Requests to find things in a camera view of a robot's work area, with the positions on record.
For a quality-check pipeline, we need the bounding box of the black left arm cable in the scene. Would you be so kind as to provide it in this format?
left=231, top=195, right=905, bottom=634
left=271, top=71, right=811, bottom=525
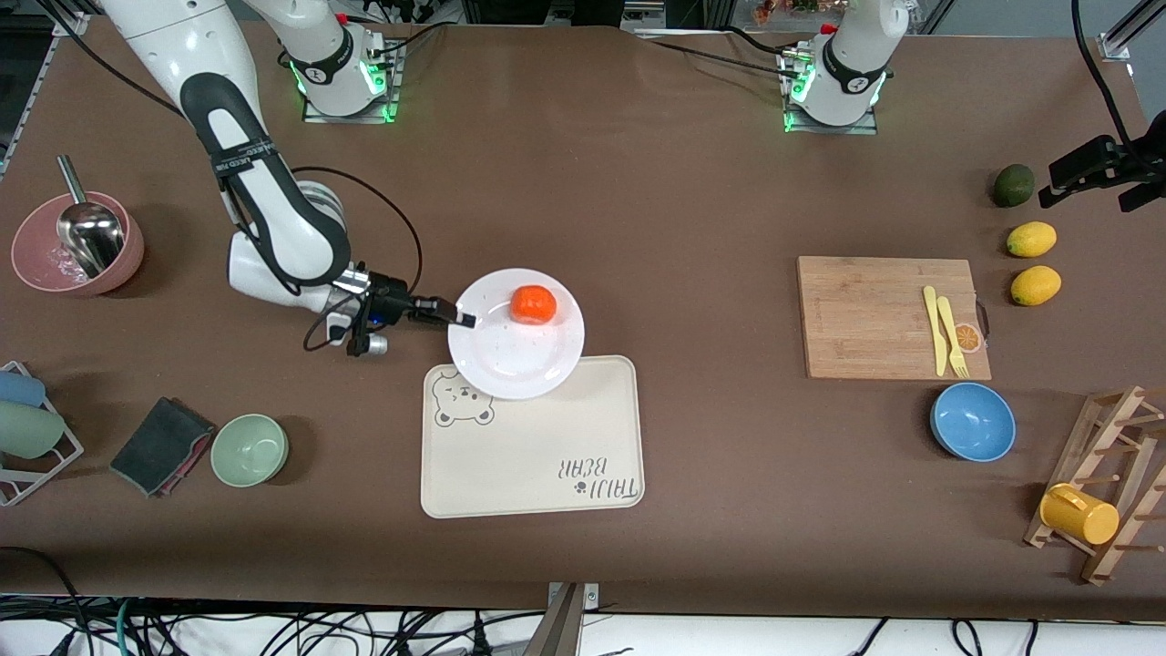
left=1072, top=0, right=1151, bottom=163

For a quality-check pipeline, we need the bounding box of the dark green avocado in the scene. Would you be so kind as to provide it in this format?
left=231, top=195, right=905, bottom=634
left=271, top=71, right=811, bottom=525
left=993, top=164, right=1036, bottom=208

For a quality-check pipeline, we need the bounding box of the yellow plastic cup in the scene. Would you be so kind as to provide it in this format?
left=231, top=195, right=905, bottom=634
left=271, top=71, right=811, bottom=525
left=1039, top=483, right=1120, bottom=547

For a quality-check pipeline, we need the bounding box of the wooden cutting board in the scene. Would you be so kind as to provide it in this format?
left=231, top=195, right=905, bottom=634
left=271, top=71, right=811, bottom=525
left=797, top=256, right=993, bottom=382

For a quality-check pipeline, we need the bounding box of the yellow lemon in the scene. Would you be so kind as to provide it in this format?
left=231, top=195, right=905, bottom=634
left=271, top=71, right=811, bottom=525
left=1010, top=265, right=1063, bottom=307
left=1007, top=221, right=1059, bottom=259

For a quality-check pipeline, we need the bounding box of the dark grey folded cloth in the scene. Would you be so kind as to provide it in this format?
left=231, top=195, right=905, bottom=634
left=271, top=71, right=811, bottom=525
left=109, top=396, right=217, bottom=498

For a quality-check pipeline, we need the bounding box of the light blue cup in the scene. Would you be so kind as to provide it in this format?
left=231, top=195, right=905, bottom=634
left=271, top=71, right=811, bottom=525
left=0, top=371, right=46, bottom=408

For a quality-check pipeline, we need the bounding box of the yellow plastic fork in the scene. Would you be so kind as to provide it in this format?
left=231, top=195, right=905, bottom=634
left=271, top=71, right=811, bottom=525
left=936, top=296, right=970, bottom=379

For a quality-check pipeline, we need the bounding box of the metal scoop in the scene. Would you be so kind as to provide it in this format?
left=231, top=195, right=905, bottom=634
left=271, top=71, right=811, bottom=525
left=56, top=155, right=127, bottom=279

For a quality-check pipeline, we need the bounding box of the aluminium frame bar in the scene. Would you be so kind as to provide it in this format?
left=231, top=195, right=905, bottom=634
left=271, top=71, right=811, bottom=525
left=1098, top=0, right=1166, bottom=63
left=50, top=0, right=92, bottom=37

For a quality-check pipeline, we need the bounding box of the cream tray with bear print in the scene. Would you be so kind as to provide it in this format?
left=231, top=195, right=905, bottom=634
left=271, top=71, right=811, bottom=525
left=420, top=354, right=646, bottom=520

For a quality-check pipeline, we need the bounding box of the pink bowl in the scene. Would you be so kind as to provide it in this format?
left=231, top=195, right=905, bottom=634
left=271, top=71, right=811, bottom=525
left=11, top=191, right=145, bottom=296

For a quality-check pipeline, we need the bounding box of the black right base cable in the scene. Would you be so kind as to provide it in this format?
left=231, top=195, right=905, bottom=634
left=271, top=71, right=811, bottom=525
left=364, top=20, right=449, bottom=57

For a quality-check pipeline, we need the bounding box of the yellow plastic knife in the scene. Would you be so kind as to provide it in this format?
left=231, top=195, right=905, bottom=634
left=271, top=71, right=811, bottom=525
left=923, top=285, right=949, bottom=377

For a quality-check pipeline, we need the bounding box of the wooden peg rack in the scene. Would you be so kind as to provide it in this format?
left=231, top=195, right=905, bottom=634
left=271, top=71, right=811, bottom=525
left=1024, top=385, right=1166, bottom=586

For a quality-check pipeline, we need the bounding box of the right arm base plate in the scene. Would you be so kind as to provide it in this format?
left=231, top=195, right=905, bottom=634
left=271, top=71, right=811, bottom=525
left=302, top=41, right=402, bottom=124

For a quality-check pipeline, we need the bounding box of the white round plate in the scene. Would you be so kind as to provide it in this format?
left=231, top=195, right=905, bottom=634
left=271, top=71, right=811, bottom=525
left=446, top=268, right=586, bottom=401

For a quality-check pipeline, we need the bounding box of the orange fruit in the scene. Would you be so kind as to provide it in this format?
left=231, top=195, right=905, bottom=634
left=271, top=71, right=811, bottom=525
left=509, top=285, right=557, bottom=325

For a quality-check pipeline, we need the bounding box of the black base cable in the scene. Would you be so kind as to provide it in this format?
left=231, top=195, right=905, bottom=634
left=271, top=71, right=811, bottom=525
left=649, top=38, right=803, bottom=78
left=364, top=20, right=449, bottom=57

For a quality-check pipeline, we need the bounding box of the black left base cable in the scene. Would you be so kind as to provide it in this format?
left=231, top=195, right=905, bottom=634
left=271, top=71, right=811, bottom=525
left=649, top=38, right=803, bottom=78

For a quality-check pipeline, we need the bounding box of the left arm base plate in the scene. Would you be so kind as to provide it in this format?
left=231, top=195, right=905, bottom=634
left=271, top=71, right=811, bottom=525
left=782, top=50, right=880, bottom=136

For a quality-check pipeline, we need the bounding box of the white wire rack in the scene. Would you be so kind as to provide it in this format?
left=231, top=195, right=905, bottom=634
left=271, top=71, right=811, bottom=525
left=0, top=361, right=85, bottom=507

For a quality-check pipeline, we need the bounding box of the light green bowl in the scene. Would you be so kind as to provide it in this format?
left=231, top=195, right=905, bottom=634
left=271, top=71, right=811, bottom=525
left=210, top=414, right=290, bottom=488

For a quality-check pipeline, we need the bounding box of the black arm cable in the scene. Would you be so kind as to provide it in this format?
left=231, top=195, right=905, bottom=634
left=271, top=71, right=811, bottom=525
left=291, top=167, right=425, bottom=353
left=1072, top=0, right=1151, bottom=163

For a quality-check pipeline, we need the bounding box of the blue bowl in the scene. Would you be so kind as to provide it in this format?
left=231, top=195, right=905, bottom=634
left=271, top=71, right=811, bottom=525
left=930, top=382, right=1018, bottom=463

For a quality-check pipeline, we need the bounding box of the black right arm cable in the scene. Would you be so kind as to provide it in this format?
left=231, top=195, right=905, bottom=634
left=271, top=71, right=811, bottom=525
left=291, top=167, right=425, bottom=353

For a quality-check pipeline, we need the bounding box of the pale green cup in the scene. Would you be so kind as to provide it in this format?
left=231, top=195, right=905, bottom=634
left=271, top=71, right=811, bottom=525
left=0, top=401, right=66, bottom=460

